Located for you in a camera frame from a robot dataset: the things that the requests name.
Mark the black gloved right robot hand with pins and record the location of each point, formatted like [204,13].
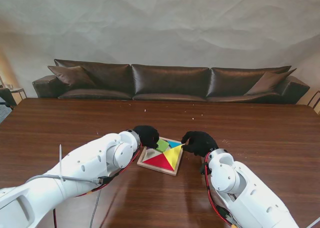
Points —
[200,144]

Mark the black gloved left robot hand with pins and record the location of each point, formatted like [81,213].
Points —
[147,135]

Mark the purple triangle piece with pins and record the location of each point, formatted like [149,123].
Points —
[149,147]

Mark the square wooden tangram tray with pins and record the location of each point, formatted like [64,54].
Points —
[150,154]

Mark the green square piece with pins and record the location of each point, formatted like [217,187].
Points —
[163,145]

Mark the small blue triangle piece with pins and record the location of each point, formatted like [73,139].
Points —
[174,143]

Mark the large red triangle piece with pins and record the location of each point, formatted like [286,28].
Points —
[157,161]

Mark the large yellow triangle piece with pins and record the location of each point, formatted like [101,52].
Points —
[173,154]

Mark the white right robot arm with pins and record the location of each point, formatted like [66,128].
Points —
[245,193]

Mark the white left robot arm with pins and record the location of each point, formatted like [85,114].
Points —
[62,175]

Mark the brown leather sofa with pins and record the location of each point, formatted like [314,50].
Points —
[170,83]

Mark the white zip tie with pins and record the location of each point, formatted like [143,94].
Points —
[315,223]
[61,163]

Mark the brown sofa cushion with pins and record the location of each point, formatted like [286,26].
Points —
[268,84]
[72,76]

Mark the side table with metal legs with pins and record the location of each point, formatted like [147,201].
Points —
[15,93]

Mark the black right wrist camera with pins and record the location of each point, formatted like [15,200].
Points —
[201,169]

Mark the dark metal chair frame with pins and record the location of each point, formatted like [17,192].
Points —
[313,101]

